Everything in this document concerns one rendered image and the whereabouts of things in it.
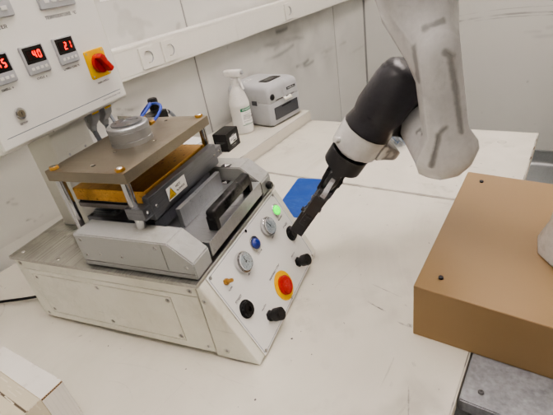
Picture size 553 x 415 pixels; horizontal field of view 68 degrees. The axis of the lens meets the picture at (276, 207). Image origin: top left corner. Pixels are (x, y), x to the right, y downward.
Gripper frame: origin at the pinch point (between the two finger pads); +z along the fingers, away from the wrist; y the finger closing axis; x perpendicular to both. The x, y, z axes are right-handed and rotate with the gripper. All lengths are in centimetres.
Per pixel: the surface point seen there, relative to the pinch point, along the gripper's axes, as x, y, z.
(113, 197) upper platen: -32.0, 21.8, 1.2
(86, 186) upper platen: -38.1, 20.8, 3.7
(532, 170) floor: 114, -201, 28
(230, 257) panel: -8.4, 19.2, 0.8
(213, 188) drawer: -19.2, 7.7, -0.9
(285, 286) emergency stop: 3.8, 12.8, 6.6
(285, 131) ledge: -22, -77, 27
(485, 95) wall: 64, -218, 9
